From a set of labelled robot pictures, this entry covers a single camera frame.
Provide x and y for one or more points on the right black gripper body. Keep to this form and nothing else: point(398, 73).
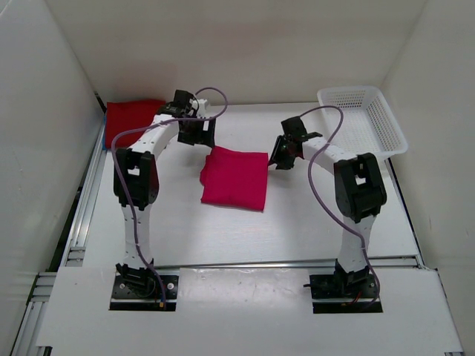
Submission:
point(281, 156)

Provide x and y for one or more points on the aluminium frame rail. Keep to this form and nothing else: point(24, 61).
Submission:
point(292, 231)

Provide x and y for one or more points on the pink t shirt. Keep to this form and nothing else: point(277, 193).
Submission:
point(235, 179)

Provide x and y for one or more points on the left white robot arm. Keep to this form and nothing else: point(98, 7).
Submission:
point(136, 181)

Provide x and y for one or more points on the dark red t shirt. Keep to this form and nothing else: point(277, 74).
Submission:
point(124, 116)

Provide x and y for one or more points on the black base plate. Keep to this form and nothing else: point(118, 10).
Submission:
point(126, 297)
point(328, 298)

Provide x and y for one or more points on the white plastic basket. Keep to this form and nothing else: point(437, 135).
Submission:
point(369, 124)

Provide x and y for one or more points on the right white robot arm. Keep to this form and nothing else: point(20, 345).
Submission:
point(359, 195)

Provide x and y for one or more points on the blue t shirt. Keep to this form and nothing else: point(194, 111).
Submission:
point(104, 148)

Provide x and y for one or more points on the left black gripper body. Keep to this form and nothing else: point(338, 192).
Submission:
point(200, 133)

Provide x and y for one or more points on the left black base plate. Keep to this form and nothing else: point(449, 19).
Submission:
point(126, 297)

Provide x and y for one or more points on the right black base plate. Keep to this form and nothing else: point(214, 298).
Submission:
point(328, 298)

